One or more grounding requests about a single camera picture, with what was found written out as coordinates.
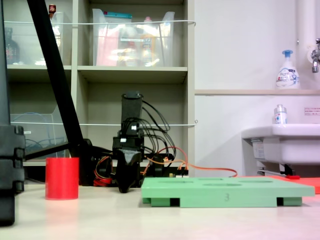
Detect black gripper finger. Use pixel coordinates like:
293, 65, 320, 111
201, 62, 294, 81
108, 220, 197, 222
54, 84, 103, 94
116, 149, 142, 194

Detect red cylinder block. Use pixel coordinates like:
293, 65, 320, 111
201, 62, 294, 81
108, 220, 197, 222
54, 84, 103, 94
45, 157, 80, 201

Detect green shape-hole board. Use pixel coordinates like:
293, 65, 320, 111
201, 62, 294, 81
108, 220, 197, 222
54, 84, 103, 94
140, 176, 316, 208

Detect circuit board with connectors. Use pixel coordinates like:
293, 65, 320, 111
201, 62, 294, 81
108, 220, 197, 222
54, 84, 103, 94
167, 165, 190, 179

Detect beige shelf unit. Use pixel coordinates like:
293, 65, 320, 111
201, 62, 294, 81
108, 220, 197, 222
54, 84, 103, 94
0, 0, 196, 186

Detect thin black tripod strut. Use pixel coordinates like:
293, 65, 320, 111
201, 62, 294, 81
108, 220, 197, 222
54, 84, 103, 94
24, 141, 70, 161

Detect yellow labelled bottle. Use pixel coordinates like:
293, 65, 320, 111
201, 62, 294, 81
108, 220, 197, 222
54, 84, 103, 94
140, 33, 157, 67

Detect large clear plastic bin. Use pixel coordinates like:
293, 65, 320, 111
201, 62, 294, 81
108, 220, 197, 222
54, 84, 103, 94
91, 8, 176, 68

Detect black tripod leg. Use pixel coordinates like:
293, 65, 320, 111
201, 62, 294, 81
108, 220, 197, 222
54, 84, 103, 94
26, 0, 95, 187

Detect notched black stack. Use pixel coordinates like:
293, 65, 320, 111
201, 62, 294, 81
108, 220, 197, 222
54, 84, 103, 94
0, 124, 26, 227

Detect teal-topped package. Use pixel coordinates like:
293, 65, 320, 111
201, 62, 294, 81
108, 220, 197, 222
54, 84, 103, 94
103, 11, 133, 20

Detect clear bin with dark bottle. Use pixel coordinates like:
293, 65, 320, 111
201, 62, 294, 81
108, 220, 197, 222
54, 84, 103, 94
3, 11, 65, 66

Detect dark glass bottle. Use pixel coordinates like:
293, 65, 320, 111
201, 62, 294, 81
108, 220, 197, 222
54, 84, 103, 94
4, 27, 21, 65

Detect small clear sanitizer bottle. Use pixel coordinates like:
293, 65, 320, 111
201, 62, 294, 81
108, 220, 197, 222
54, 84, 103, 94
273, 104, 288, 125

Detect white sink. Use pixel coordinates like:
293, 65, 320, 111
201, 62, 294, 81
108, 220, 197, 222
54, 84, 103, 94
241, 123, 320, 166

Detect white blue-pump soap bottle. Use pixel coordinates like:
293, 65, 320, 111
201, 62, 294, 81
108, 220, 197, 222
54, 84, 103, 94
275, 49, 301, 90

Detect red flat mat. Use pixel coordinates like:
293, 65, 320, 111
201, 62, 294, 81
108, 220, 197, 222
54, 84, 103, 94
237, 175, 320, 195

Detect metal faucet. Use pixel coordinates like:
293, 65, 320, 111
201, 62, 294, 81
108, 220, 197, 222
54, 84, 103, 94
309, 38, 320, 74

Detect red wire coil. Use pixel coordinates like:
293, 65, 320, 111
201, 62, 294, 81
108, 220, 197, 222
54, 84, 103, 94
93, 155, 114, 187

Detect white cord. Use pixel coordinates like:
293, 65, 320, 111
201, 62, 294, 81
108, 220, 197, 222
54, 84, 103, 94
3, 19, 197, 27
9, 119, 199, 127

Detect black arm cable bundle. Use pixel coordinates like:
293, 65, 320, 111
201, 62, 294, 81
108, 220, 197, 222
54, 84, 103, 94
122, 99, 177, 162

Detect orange cable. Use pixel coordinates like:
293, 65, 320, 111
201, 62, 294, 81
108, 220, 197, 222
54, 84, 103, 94
141, 147, 238, 179

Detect clear bin with blue cables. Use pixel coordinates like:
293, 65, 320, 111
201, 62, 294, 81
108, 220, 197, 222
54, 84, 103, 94
9, 104, 70, 162

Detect blue cables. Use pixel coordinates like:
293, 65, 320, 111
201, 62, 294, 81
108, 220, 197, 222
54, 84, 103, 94
11, 112, 59, 154

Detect dark grey upright post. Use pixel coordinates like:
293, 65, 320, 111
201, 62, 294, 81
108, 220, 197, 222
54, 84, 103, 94
0, 0, 11, 126

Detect red-print wall label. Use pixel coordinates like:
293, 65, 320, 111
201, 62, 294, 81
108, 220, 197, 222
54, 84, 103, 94
303, 106, 320, 117

